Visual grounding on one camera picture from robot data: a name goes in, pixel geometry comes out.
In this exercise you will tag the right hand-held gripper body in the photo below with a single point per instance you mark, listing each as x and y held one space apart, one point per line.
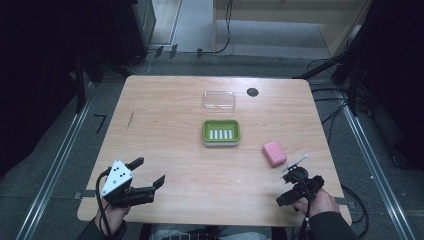
301 183

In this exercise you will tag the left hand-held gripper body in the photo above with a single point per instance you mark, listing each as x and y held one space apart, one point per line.
117 178

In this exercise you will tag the person's right hand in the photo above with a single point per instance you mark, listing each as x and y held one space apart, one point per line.
320 203

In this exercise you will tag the person's left hand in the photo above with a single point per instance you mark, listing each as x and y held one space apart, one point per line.
112 215

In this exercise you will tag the pink soap bar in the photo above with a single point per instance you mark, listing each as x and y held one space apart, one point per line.
274 153

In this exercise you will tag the black angled floor tape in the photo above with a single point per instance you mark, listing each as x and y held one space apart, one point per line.
100 121

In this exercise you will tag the green soap dish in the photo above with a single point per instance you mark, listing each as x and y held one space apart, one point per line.
221 132

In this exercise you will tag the black metal stand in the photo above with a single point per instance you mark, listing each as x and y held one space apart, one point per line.
350 66
80 86

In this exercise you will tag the clear plastic lid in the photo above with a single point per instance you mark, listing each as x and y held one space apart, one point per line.
219 100

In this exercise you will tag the black round table grommet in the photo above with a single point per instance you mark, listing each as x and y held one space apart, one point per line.
252 92

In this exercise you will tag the black cabinet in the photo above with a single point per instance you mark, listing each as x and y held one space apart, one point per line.
133 30

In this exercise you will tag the light wooden furniture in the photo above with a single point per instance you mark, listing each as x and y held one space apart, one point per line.
290 20

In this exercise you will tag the metal floor rail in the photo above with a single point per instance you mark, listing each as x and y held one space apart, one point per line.
55 166
376 170

